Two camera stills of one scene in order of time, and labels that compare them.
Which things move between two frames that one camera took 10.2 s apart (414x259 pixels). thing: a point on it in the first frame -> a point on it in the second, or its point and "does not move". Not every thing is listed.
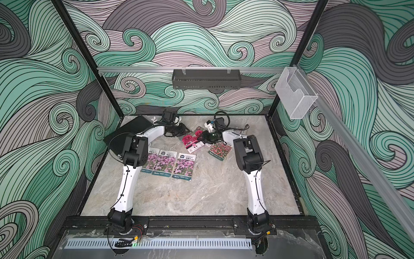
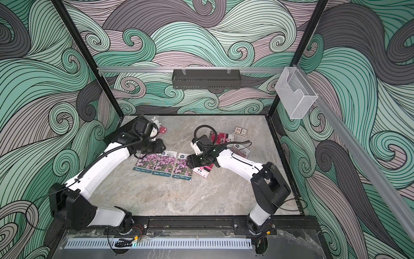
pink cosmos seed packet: x=152 y=156 does not move
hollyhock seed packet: x=193 y=141 -> x=203 y=171
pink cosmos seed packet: x=184 y=166 does not move
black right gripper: x=206 y=137 -> x=193 y=161
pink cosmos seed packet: x=164 y=163 does not move
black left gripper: x=183 y=131 -> x=159 y=148
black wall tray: x=206 y=79 does not move
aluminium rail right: x=394 y=199 does not move
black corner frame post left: x=91 y=60 does not move
